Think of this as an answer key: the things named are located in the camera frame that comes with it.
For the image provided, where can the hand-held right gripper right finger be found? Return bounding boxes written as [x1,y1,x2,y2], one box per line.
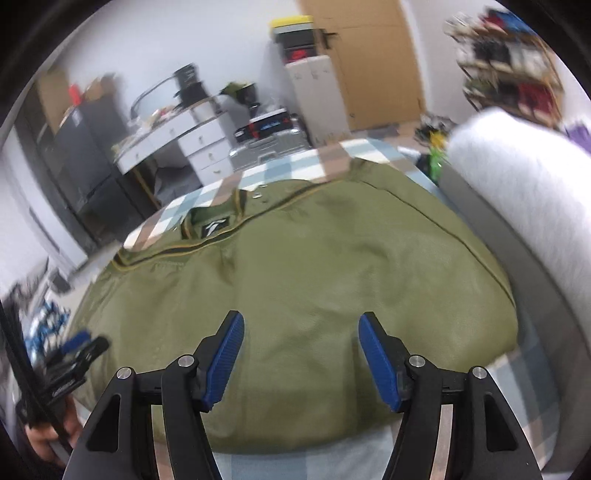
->
[358,311,541,480]

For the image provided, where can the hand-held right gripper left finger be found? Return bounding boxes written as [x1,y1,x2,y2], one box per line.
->
[65,310,245,480]

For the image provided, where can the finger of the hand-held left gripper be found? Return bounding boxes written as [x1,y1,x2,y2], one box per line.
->
[46,330,112,372]

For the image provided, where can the olive and yellow jacket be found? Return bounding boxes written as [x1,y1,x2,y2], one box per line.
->
[69,159,518,455]

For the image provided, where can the person's left hand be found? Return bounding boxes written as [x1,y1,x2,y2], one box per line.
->
[25,399,81,462]

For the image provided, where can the blue plaid cloth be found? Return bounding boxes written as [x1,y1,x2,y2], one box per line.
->
[21,300,70,365]

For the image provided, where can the checkered blanket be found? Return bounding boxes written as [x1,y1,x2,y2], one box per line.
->
[122,136,561,480]

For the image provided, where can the dark grey refrigerator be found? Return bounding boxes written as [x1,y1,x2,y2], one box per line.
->
[18,102,144,245]

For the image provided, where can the grey bag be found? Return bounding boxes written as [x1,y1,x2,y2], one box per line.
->
[154,159,199,195]

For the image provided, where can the yellow green plastic toy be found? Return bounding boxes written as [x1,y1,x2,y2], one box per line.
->
[427,129,450,181]

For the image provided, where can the silver suitcase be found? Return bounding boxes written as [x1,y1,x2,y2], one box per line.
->
[228,129,310,171]

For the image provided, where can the white desk with drawers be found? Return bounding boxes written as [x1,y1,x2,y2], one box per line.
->
[113,104,238,185]

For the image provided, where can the white fluffy blanket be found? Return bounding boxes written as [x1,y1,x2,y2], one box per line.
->
[445,107,591,333]

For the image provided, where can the pile of desk clutter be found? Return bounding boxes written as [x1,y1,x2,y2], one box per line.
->
[113,106,185,155]

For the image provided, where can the black and red box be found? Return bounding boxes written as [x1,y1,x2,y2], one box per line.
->
[233,111,303,141]

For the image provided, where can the open cardboard box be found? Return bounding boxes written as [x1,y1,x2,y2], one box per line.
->
[37,69,116,134]

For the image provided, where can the green and black bag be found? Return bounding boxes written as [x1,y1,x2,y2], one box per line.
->
[221,82,257,109]

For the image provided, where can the white cabinet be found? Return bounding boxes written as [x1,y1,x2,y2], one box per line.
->
[284,55,349,148]

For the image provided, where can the wooden door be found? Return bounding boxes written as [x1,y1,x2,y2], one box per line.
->
[300,0,426,132]

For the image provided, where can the purple cloth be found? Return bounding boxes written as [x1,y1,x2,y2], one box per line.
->
[566,117,591,153]

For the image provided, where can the wooden shoe rack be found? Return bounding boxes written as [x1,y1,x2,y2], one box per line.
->
[445,9,566,125]

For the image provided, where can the stacked shoe boxes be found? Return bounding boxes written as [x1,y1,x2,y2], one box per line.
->
[270,15,319,65]

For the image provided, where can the curved metal frame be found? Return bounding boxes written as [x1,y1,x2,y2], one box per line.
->
[130,76,178,118]

